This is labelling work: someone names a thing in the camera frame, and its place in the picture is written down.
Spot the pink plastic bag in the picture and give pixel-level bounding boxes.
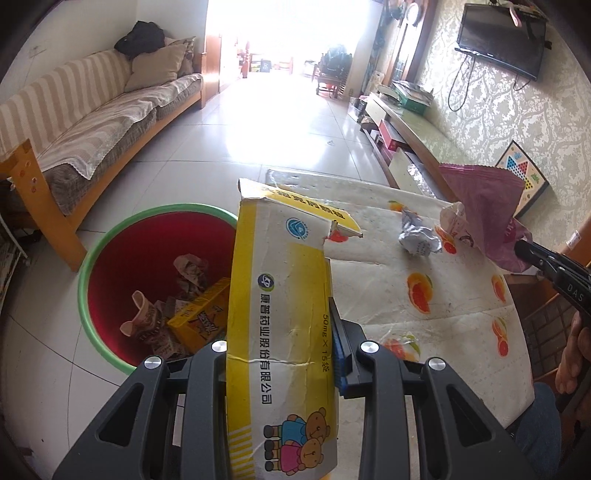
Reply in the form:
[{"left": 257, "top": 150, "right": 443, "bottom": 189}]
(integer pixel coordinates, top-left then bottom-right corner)
[{"left": 441, "top": 164, "right": 532, "bottom": 273}]

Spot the yellow white medicine box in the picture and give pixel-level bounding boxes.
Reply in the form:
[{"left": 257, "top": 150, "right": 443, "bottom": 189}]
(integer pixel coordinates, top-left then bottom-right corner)
[{"left": 225, "top": 178, "right": 362, "bottom": 479}]

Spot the person's right hand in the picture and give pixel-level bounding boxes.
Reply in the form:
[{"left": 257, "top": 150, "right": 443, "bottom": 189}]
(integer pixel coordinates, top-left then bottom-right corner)
[{"left": 555, "top": 312, "right": 590, "bottom": 394}]

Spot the chinese checkers board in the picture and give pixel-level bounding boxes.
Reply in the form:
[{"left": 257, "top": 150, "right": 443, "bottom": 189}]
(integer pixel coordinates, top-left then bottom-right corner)
[{"left": 495, "top": 140, "right": 549, "bottom": 219}]

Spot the crumpled white paper ball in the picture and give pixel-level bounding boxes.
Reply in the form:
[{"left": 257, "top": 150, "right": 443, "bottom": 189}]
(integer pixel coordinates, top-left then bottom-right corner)
[{"left": 398, "top": 207, "right": 443, "bottom": 257}]

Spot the orange-print plastic tablecloth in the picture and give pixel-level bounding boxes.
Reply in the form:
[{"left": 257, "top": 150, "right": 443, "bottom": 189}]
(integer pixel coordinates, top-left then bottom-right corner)
[{"left": 264, "top": 168, "right": 537, "bottom": 480}]

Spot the yellow box in bin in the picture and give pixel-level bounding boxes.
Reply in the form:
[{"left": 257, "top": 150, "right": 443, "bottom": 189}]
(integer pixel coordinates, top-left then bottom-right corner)
[{"left": 167, "top": 277, "right": 230, "bottom": 354}]

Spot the long TV cabinet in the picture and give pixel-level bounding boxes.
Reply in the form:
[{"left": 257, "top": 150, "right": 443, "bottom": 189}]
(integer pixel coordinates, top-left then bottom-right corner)
[{"left": 358, "top": 92, "right": 464, "bottom": 202}]

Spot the red bin with green rim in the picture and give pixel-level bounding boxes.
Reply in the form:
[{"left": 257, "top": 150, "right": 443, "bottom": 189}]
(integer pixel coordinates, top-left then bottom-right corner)
[{"left": 77, "top": 203, "right": 238, "bottom": 375}]

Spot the green tray on cabinet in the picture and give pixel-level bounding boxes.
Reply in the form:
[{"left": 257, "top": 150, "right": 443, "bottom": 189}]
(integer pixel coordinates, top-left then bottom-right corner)
[{"left": 392, "top": 81, "right": 434, "bottom": 115}]

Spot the metal side rack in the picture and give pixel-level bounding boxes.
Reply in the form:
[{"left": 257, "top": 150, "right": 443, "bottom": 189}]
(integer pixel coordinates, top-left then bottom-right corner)
[{"left": 0, "top": 216, "right": 29, "bottom": 309}]

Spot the wooden chair far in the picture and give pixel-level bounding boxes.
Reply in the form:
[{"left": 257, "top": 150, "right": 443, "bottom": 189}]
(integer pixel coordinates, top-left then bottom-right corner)
[{"left": 312, "top": 47, "right": 353, "bottom": 99}]

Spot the striped wooden sofa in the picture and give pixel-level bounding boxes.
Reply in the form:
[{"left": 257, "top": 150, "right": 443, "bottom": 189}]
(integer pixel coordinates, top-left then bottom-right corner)
[{"left": 1, "top": 49, "right": 221, "bottom": 271}]

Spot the beige cushion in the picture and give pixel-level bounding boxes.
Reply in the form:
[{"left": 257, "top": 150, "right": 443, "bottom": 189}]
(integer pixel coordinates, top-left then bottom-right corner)
[{"left": 124, "top": 43, "right": 185, "bottom": 93}]

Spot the patterned cushion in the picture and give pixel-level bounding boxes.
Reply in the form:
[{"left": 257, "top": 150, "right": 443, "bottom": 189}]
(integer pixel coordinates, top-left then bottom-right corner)
[{"left": 164, "top": 37, "right": 197, "bottom": 78}]

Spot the black bag on sofa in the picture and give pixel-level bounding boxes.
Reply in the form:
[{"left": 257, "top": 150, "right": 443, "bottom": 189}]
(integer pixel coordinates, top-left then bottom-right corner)
[{"left": 114, "top": 21, "right": 165, "bottom": 60}]

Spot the wall-mounted black television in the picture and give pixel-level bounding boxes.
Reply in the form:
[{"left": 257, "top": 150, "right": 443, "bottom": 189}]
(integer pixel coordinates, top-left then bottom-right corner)
[{"left": 456, "top": 3, "right": 547, "bottom": 81}]

